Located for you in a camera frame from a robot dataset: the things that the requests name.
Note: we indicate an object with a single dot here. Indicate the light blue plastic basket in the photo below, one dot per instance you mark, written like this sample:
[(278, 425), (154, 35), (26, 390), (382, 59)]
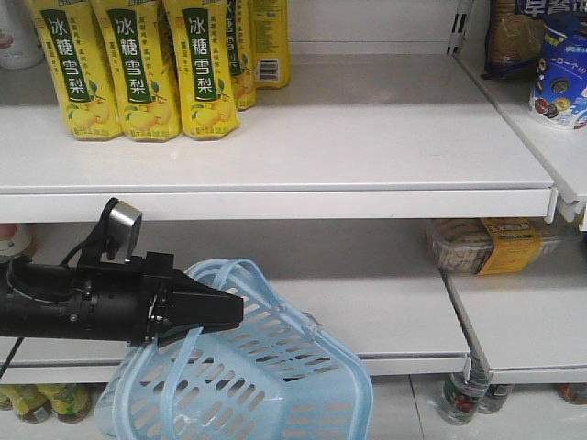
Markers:
[(279, 375)]

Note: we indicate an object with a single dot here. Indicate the yellow pear drink bottle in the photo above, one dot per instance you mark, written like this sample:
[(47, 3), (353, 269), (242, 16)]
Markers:
[(139, 48), (199, 38), (79, 67)]

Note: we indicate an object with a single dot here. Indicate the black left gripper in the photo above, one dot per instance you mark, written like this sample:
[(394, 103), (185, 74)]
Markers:
[(145, 298)]

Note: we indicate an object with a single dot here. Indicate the blue white cookie tub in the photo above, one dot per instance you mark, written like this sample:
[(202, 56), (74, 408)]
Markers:
[(558, 94)]

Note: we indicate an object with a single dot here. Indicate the white metal shelving unit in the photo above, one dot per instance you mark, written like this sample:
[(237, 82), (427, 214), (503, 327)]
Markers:
[(327, 185)]

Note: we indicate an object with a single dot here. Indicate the clear water bottle red label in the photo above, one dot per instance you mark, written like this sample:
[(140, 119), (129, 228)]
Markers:
[(462, 393)]

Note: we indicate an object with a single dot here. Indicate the clear cracker tray yellow label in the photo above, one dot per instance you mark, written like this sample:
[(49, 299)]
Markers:
[(493, 245)]

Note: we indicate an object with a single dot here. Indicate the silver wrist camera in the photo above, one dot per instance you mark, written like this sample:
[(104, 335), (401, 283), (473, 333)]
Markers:
[(121, 225)]

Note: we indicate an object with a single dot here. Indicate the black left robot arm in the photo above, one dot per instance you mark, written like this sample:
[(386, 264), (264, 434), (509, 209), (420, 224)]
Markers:
[(34, 300)]

